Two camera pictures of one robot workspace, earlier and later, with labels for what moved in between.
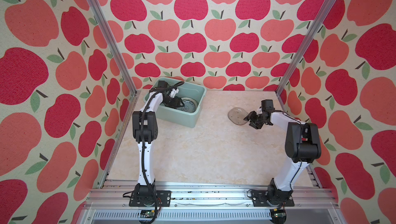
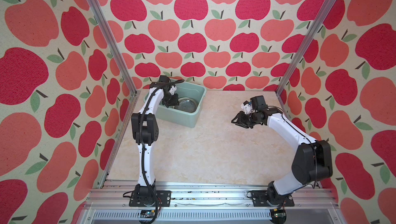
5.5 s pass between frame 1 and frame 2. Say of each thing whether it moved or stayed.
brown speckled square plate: moved
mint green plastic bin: stayed
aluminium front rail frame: stayed
